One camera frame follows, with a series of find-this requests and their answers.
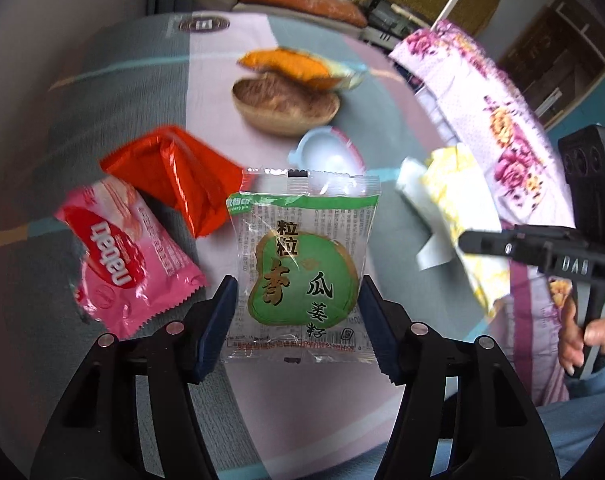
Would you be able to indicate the black stereo device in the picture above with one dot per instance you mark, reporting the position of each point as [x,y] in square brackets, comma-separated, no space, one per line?
[387,12]

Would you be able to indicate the pink snack wrapper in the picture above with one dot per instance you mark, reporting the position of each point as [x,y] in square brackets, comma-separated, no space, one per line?
[127,255]

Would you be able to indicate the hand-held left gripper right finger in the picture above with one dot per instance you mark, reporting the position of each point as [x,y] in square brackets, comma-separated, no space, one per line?
[382,330]

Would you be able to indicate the pink floral bed sheet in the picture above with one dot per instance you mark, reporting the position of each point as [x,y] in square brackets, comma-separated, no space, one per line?
[482,100]

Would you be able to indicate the yellow orange snack packet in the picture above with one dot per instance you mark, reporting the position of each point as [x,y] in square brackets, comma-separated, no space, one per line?
[287,64]

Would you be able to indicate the wooden bowl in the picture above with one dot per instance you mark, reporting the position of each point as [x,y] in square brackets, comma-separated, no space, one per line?
[282,100]

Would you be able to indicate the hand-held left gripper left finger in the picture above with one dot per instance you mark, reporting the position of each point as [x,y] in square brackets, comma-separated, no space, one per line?
[215,325]

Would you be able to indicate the pink paper cup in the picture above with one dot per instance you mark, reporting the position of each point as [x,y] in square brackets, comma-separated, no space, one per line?
[327,155]

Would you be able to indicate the green clear seed packet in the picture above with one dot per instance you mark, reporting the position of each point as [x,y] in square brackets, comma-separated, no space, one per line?
[302,270]

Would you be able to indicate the yellow white wrapper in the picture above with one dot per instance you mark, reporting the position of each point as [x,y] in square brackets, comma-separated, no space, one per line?
[462,195]

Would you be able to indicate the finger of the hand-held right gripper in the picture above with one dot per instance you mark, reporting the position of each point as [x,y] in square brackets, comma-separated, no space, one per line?
[487,245]

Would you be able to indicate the person's right hand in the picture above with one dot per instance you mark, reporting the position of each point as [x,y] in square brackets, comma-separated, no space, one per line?
[570,340]

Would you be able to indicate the orange foil snack bag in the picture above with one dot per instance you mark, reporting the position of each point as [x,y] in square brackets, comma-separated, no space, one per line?
[192,180]

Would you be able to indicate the person's jeans leg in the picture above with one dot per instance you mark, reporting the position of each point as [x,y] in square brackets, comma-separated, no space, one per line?
[582,420]

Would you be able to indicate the dark wooden cabinet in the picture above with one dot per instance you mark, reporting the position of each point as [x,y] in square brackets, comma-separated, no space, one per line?
[547,60]

